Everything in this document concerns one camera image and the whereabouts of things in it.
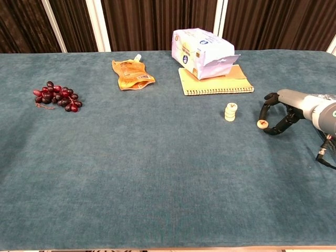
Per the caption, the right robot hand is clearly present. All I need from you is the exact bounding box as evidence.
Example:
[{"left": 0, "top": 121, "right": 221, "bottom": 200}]
[{"left": 258, "top": 89, "right": 320, "bottom": 136}]

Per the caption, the kraft spiral notebook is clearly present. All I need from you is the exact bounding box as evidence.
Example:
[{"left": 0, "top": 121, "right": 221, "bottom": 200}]
[{"left": 178, "top": 64, "right": 255, "bottom": 97}]

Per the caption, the white blue tissue pack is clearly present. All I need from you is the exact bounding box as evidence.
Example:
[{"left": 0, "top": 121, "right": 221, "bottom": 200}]
[{"left": 171, "top": 28, "right": 241, "bottom": 80}]

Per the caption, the dark brown curtain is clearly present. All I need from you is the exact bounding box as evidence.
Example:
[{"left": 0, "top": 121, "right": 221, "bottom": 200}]
[{"left": 0, "top": 0, "right": 336, "bottom": 55}]

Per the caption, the orange spout pouch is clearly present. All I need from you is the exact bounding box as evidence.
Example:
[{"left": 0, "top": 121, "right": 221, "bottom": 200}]
[{"left": 111, "top": 54, "right": 156, "bottom": 91}]

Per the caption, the teal table cloth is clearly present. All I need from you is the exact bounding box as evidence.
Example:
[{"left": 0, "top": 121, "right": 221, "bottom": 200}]
[{"left": 0, "top": 49, "right": 336, "bottom": 250}]

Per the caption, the dark red grape bunch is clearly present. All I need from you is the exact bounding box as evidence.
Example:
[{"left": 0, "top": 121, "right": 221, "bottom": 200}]
[{"left": 33, "top": 81, "right": 83, "bottom": 113}]

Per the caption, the black arm cable with connector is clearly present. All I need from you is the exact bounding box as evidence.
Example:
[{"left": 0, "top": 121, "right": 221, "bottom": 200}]
[{"left": 314, "top": 133, "right": 336, "bottom": 170}]

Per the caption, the white frame post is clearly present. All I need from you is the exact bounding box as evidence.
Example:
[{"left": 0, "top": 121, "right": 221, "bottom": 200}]
[
  {"left": 85, "top": 0, "right": 112, "bottom": 53},
  {"left": 213, "top": 0, "right": 228, "bottom": 40},
  {"left": 326, "top": 34, "right": 336, "bottom": 56},
  {"left": 41, "top": 0, "right": 68, "bottom": 53}
]

